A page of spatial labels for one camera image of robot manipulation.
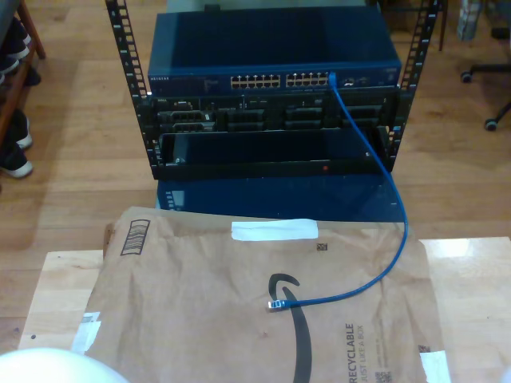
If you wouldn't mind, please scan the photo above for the blue network cable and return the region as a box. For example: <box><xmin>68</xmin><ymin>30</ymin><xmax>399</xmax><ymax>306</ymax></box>
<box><xmin>266</xmin><ymin>70</ymin><xmax>410</xmax><ymax>314</ymax></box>

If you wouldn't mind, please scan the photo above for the dark blue metal case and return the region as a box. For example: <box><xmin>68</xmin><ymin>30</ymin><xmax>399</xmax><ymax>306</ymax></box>
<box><xmin>155</xmin><ymin>175</ymin><xmax>406</xmax><ymax>224</ymax></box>

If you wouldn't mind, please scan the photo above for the long white tape strip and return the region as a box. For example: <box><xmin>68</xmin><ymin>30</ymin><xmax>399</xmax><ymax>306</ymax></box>
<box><xmin>231</xmin><ymin>218</ymin><xmax>319</xmax><ymax>242</ymax></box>

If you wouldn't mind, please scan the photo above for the black rack server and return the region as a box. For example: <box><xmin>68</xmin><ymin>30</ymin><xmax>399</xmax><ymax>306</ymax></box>
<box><xmin>147</xmin><ymin>89</ymin><xmax>402</xmax><ymax>133</ymax></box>

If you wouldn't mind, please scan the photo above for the brown paper mailer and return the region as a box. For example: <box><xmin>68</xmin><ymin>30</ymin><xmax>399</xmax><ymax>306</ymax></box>
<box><xmin>59</xmin><ymin>205</ymin><xmax>452</xmax><ymax>383</ymax></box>

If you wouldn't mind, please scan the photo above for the white shipping label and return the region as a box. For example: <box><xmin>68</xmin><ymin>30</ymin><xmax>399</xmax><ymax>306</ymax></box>
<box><xmin>71</xmin><ymin>310</ymin><xmax>103</xmax><ymax>356</ymax></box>

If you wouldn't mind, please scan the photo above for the dark shoe white sole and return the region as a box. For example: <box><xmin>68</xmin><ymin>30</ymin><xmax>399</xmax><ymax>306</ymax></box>
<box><xmin>6</xmin><ymin>15</ymin><xmax>33</xmax><ymax>61</ymax></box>
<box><xmin>10</xmin><ymin>109</ymin><xmax>34</xmax><ymax>151</ymax></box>
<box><xmin>0</xmin><ymin>55</ymin><xmax>21</xmax><ymax>77</ymax></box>
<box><xmin>0</xmin><ymin>147</ymin><xmax>35</xmax><ymax>180</ymax></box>

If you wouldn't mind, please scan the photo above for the black chair leg with caster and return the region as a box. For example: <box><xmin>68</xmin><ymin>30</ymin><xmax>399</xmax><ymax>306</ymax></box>
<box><xmin>484</xmin><ymin>99</ymin><xmax>511</xmax><ymax>132</ymax></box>

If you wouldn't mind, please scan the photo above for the dark table leg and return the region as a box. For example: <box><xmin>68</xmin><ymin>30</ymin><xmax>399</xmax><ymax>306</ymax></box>
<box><xmin>437</xmin><ymin>0</ymin><xmax>448</xmax><ymax>52</ymax></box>

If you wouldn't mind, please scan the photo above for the plain dark shoe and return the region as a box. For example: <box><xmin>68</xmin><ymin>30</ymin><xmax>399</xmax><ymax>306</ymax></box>
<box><xmin>22</xmin><ymin>63</ymin><xmax>43</xmax><ymax>87</ymax></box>

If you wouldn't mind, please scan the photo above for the white tape patch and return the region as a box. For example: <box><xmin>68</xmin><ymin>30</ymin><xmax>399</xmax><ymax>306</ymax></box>
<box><xmin>417</xmin><ymin>345</ymin><xmax>452</xmax><ymax>383</ymax></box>

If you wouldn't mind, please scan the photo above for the wooden shoe rack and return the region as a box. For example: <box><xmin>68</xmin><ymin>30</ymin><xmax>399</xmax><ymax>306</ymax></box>
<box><xmin>0</xmin><ymin>0</ymin><xmax>47</xmax><ymax>140</ymax></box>

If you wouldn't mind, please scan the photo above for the hanging patterned cloth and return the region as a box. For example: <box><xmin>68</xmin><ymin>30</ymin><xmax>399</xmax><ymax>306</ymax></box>
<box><xmin>457</xmin><ymin>0</ymin><xmax>485</xmax><ymax>41</ymax></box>

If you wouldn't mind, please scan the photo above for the blue network switch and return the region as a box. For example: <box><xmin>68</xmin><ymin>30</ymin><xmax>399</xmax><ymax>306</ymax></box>
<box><xmin>146</xmin><ymin>7</ymin><xmax>402</xmax><ymax>97</ymax></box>

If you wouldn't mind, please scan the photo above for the black open rack frame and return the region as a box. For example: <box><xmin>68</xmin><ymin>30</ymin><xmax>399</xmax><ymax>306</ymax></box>
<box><xmin>105</xmin><ymin>0</ymin><xmax>440</xmax><ymax>180</ymax></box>

